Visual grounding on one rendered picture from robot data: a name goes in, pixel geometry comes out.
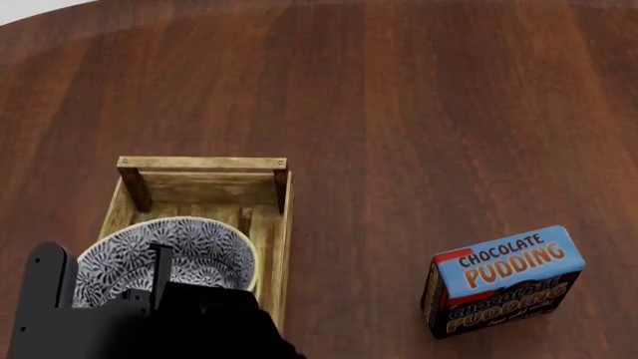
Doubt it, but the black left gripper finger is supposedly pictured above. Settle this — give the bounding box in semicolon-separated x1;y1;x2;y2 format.
19;241;80;314
148;242;175;311

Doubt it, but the chocolate pudding box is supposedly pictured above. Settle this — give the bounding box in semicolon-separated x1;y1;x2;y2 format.
420;224;587;341

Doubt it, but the wooden crate tray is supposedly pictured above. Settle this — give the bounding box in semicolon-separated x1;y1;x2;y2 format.
98;156;296;335

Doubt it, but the blue white patterned bowl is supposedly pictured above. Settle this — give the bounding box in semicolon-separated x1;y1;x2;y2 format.
72;215;261;310

